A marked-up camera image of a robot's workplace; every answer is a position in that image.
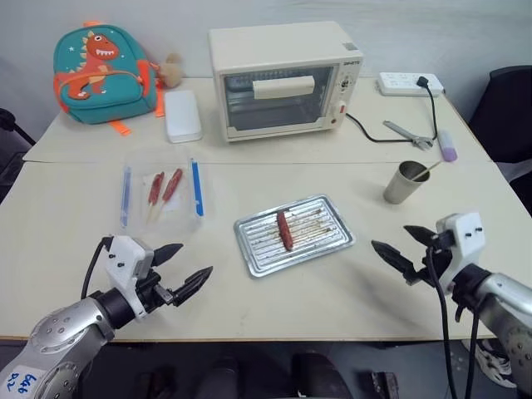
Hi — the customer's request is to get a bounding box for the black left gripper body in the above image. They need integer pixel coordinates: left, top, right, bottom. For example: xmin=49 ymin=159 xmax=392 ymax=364
xmin=135 ymin=268 xmax=175 ymax=313

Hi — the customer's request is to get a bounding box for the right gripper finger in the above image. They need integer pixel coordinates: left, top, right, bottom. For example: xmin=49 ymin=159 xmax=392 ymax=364
xmin=403 ymin=224 xmax=437 ymax=251
xmin=370 ymin=239 xmax=417 ymax=286

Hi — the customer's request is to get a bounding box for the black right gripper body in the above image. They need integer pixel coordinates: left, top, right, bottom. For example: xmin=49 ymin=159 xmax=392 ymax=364
xmin=414 ymin=230 xmax=457 ymax=288

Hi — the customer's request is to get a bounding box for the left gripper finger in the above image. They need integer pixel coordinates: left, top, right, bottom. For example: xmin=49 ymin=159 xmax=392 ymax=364
xmin=171 ymin=265 xmax=214 ymax=308
xmin=152 ymin=243 xmax=185 ymax=268

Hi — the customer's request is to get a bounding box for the thin grey stirring stick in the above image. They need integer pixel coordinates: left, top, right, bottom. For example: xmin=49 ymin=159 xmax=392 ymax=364
xmin=411 ymin=160 xmax=444 ymax=182

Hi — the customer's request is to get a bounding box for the clear blue-clipped plastic container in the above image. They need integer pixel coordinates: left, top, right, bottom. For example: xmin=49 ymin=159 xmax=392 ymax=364
xmin=119 ymin=151 xmax=209 ymax=238

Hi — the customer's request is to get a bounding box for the metal cup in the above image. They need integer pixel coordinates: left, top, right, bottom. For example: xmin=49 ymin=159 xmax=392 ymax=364
xmin=382 ymin=160 xmax=431 ymax=205

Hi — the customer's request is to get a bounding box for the skewered red sausage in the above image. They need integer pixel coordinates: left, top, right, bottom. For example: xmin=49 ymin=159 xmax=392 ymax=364
xmin=154 ymin=168 xmax=184 ymax=221
xmin=145 ymin=171 xmax=165 ymax=225

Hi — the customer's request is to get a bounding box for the silver ribbed baking tray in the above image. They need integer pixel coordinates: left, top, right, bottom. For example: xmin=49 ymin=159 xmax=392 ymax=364
xmin=233 ymin=193 xmax=357 ymax=279

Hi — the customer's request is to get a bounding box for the purple and white tube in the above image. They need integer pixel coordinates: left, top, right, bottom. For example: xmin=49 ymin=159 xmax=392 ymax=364
xmin=436 ymin=130 xmax=458 ymax=162

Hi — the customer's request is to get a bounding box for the loose red sausage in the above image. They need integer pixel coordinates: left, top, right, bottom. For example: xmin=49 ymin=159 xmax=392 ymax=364
xmin=276 ymin=210 xmax=294 ymax=251

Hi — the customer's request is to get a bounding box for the silver adjustable wrench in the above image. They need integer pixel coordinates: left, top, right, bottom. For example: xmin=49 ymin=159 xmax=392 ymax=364
xmin=382 ymin=120 xmax=434 ymax=151

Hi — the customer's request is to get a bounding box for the white and black sneaker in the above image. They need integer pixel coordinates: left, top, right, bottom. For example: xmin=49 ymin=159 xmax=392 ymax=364
xmin=461 ymin=338 xmax=517 ymax=392

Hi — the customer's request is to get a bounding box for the white rectangular box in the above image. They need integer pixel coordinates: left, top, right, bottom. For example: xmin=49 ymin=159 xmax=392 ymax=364
xmin=163 ymin=90 xmax=204 ymax=145

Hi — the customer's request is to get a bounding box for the dark rounded shape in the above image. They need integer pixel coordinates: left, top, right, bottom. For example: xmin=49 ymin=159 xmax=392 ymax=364
xmin=290 ymin=351 xmax=354 ymax=399

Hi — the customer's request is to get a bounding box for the black office chair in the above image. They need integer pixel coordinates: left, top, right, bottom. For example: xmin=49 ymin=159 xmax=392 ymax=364
xmin=468 ymin=65 xmax=532 ymax=192

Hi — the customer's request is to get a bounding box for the white power strip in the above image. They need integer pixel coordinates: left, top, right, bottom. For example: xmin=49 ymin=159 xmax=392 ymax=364
xmin=377 ymin=71 xmax=446 ymax=98

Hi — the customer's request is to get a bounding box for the teal dinosaur backpack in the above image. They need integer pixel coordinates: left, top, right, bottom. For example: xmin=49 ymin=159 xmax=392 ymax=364
xmin=52 ymin=20 xmax=165 ymax=138

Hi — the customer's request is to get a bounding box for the brown plush toy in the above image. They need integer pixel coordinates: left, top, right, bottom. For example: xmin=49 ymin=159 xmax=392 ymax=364
xmin=156 ymin=52 xmax=185 ymax=89

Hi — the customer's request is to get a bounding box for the cream toaster oven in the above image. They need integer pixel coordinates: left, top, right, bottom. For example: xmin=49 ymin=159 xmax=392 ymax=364
xmin=207 ymin=21 xmax=365 ymax=144

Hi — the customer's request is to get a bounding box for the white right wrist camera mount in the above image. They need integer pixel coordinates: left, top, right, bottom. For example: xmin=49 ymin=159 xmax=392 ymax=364
xmin=435 ymin=212 xmax=486 ymax=294

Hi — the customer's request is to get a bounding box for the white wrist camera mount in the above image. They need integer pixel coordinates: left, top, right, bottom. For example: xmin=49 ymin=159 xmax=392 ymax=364
xmin=102 ymin=234 xmax=155 ymax=320
xmin=435 ymin=212 xmax=486 ymax=294

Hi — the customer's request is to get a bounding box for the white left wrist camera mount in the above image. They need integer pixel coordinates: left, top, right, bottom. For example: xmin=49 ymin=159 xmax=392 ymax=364
xmin=102 ymin=234 xmax=155 ymax=320

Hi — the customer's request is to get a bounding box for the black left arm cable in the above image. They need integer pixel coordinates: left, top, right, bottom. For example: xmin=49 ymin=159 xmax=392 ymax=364
xmin=81 ymin=236 xmax=116 ymax=298

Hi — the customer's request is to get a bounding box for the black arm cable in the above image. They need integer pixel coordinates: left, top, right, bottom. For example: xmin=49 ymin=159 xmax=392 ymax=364
xmin=81 ymin=236 xmax=116 ymax=298
xmin=426 ymin=247 xmax=485 ymax=399

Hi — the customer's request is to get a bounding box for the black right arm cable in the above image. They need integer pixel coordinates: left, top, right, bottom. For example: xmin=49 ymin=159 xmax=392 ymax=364
xmin=426 ymin=247 xmax=485 ymax=399

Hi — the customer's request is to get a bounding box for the black oven plug cable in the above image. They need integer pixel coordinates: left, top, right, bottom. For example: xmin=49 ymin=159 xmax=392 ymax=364
xmin=346 ymin=76 xmax=440 ymax=145

